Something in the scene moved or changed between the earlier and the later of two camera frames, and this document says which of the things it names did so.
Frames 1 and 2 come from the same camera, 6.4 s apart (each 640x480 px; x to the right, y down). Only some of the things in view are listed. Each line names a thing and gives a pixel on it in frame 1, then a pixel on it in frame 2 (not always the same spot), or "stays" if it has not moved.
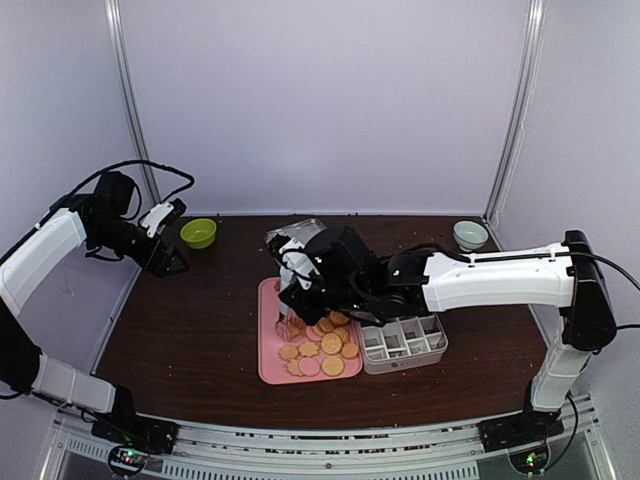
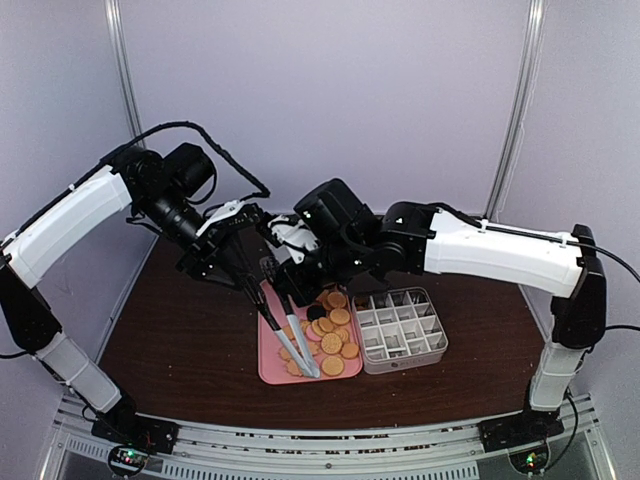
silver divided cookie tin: (403, 345) stays
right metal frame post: (516, 114) stays
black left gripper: (157, 267) → (208, 250)
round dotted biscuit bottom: (333, 366) stays
